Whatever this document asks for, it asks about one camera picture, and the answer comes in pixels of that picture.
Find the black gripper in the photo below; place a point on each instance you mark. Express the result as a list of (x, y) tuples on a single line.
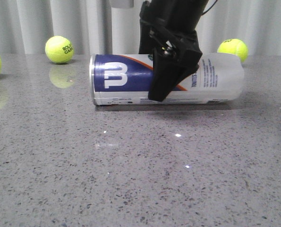
[(175, 60)]

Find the white blue Wilson tennis can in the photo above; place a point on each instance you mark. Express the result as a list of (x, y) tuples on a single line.
[(125, 80)]

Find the right yellow tennis ball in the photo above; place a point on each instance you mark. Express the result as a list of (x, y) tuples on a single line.
[(234, 46)]

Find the yellow ball Roland Garros print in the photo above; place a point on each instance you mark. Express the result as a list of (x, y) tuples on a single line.
[(59, 49)]

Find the grey pleated curtain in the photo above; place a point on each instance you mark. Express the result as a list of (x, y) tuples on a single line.
[(94, 26)]

